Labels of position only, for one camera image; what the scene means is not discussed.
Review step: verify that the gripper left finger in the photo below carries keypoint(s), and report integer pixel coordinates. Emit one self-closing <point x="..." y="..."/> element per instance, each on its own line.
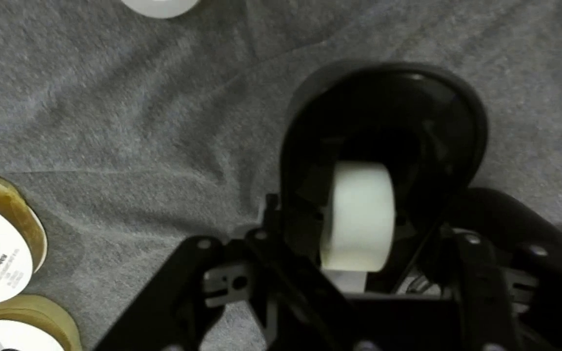
<point x="183" y="292"/>

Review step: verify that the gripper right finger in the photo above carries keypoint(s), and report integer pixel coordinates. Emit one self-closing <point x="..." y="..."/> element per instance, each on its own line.
<point x="486" y="302"/>

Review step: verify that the black tape dispenser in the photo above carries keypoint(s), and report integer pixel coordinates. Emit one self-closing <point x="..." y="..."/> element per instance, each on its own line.
<point x="383" y="122"/>

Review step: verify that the white cup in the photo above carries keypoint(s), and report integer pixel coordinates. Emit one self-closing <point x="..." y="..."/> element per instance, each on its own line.
<point x="160" y="7"/>

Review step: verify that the gold ribbon spool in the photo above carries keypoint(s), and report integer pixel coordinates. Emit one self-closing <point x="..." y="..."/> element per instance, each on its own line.
<point x="3" y="253"/>
<point x="32" y="326"/>

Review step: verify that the grey cloth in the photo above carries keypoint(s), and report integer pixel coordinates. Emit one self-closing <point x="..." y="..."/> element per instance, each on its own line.
<point x="115" y="97"/>

